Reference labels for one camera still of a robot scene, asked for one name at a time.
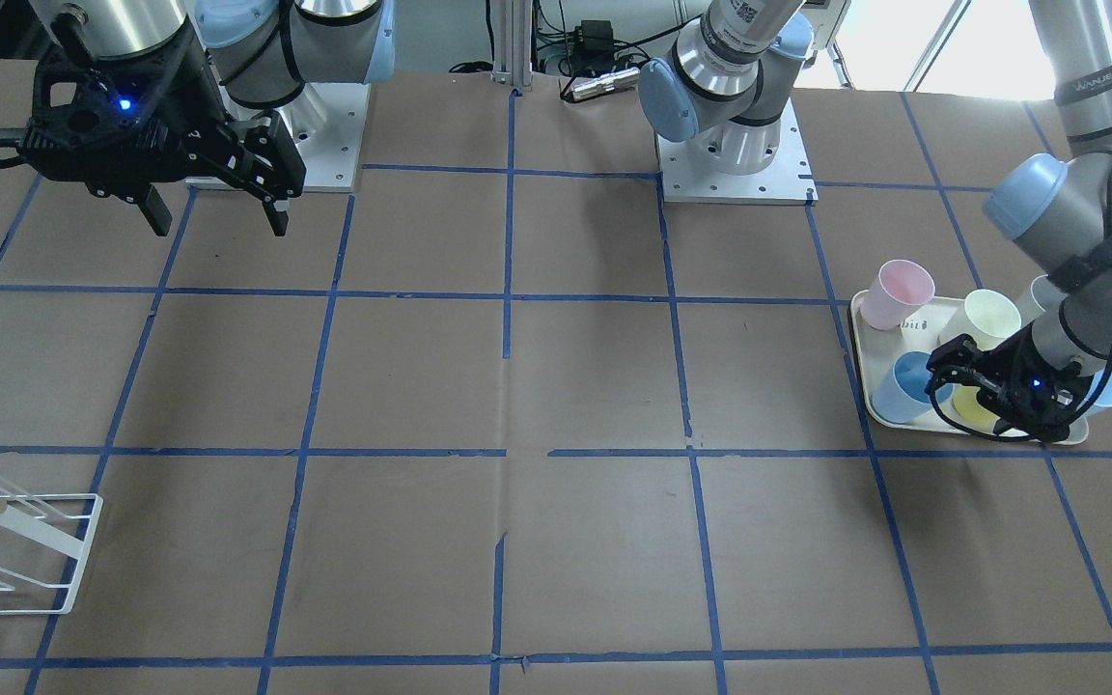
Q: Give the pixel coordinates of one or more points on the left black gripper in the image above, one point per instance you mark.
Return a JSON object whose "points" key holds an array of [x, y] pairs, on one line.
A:
{"points": [[1008, 364]]}

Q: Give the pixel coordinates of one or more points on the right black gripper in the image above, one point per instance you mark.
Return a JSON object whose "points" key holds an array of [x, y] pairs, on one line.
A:
{"points": [[191, 101]]}

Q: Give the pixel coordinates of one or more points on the light blue plastic cup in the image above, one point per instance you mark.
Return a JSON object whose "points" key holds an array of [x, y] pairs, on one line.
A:
{"points": [[900, 395]]}

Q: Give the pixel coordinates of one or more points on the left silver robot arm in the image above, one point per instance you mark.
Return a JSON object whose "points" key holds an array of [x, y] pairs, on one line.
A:
{"points": [[731, 72]]}

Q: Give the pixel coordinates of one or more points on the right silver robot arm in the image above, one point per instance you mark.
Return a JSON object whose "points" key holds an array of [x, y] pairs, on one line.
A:
{"points": [[257, 50]]}

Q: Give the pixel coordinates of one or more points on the yellow plastic cup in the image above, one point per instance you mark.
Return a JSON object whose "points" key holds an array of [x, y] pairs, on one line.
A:
{"points": [[968, 414]]}

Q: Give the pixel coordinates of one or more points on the pale green plastic cup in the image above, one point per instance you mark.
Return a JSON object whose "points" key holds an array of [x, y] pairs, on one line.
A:
{"points": [[987, 316]]}

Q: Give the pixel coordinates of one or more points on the pink plastic cup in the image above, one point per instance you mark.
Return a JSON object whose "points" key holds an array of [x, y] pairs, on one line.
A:
{"points": [[900, 288]]}

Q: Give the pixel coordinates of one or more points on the grey plastic cup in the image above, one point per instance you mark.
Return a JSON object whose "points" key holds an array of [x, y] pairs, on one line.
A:
{"points": [[1039, 297]]}

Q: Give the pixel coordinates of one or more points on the cream plastic tray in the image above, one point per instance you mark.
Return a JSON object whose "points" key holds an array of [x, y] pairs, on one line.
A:
{"points": [[875, 350]]}

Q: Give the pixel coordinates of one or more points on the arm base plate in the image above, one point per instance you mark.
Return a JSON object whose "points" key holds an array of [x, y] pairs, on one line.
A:
{"points": [[768, 179], [327, 122]]}

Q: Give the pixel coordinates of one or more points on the aluminium frame post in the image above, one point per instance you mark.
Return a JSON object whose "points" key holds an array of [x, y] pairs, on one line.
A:
{"points": [[512, 31]]}

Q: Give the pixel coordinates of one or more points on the white wire cup rack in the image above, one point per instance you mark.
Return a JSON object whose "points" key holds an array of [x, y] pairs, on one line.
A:
{"points": [[45, 544]]}

